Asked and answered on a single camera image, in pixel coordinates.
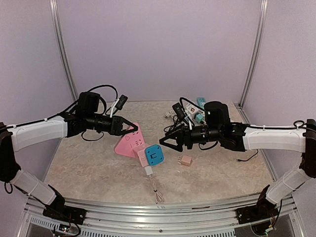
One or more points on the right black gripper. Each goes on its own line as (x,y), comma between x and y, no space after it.
(186,139)

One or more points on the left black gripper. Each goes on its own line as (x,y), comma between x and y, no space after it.
(116,125)

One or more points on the pink triangular power socket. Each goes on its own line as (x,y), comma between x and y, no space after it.
(128,142)

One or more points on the small pink charger plug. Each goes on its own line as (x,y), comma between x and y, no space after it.
(185,160)

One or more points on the blue square plug adapter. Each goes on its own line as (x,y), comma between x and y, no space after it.
(154,155)

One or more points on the pink cube socket adapter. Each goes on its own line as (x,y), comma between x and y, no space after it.
(139,152)

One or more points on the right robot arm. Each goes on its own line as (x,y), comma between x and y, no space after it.
(300,137)

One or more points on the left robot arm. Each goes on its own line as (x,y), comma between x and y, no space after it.
(14,138)

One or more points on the mint green charger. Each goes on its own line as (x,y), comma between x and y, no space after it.
(198,117)

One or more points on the white cartoon charger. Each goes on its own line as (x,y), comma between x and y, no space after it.
(191,109)

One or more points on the teal power strip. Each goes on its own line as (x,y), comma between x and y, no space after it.
(201,102)

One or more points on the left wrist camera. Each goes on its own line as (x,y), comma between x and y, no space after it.
(118,104)

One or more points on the right aluminium post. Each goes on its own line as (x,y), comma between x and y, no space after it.
(255,52)

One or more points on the aluminium post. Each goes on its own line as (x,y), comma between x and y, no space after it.
(61,47)
(255,52)

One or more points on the aluminium front rail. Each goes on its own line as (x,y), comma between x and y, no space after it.
(215,218)

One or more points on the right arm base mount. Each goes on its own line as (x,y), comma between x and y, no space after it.
(253,213)

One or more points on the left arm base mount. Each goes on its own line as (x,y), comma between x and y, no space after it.
(69,214)

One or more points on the left aluminium post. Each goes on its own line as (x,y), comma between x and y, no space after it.
(61,47)

